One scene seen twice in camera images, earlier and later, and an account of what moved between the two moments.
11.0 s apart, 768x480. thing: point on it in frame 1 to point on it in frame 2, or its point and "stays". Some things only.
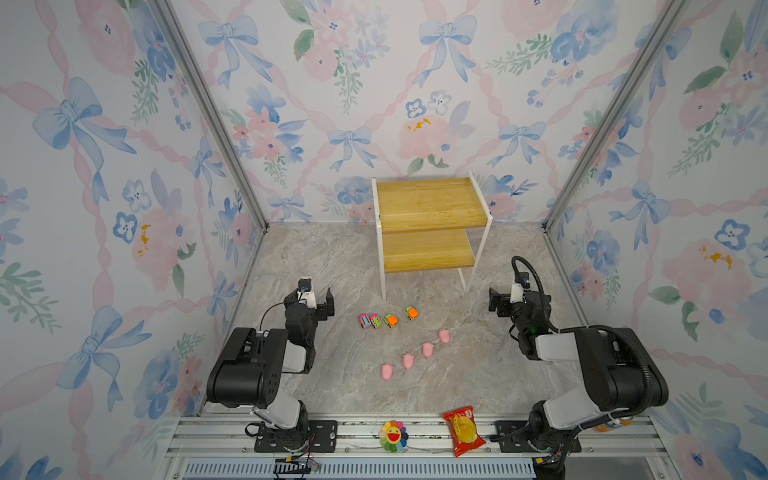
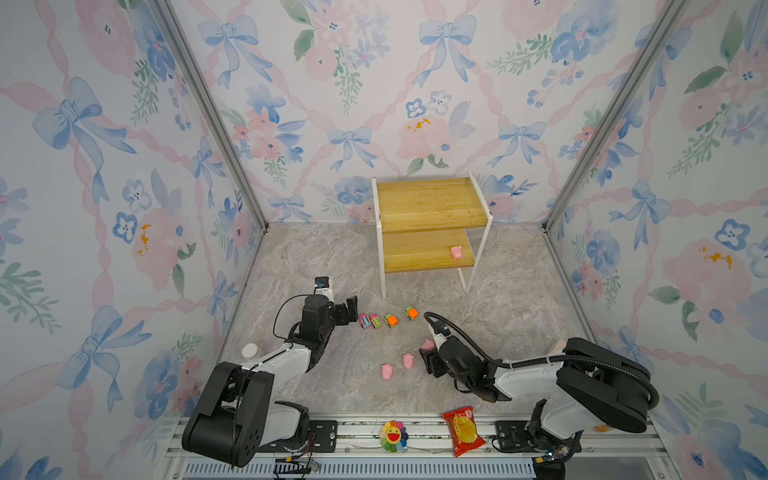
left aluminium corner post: (179, 38) stays
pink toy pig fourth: (387, 371) stays
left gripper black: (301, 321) to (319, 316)
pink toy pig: (408, 361) stays
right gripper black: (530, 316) to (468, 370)
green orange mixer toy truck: (390, 320) stays
